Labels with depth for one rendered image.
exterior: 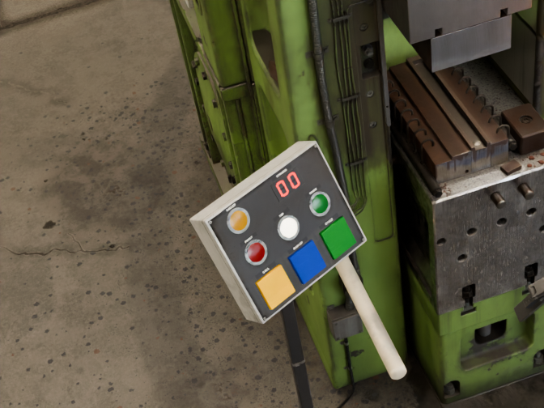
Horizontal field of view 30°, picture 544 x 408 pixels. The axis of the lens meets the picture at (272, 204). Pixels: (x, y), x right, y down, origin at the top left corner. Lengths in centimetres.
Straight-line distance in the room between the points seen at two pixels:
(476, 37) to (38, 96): 282
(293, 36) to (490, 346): 130
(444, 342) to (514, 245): 39
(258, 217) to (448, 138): 62
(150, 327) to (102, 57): 172
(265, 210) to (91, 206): 195
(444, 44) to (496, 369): 124
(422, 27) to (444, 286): 82
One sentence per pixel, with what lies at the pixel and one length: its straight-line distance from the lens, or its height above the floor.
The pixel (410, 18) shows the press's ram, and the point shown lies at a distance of 229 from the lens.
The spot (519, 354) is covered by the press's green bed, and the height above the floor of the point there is 14.
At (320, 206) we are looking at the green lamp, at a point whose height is 109.
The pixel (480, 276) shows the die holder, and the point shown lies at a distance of 286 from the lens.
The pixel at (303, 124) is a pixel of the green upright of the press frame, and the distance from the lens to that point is 253.
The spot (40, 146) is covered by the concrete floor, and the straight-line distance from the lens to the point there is 453.
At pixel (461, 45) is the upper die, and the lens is 239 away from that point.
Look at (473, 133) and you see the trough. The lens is 266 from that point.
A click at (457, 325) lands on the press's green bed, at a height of 39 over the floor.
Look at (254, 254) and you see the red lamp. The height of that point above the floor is 109.
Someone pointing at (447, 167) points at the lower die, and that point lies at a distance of 260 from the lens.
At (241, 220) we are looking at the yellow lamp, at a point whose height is 116.
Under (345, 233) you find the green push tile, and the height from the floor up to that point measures 101.
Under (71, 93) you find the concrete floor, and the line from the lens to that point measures 478.
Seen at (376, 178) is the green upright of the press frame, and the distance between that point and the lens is 274.
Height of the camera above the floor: 273
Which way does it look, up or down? 44 degrees down
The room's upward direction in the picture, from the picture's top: 11 degrees counter-clockwise
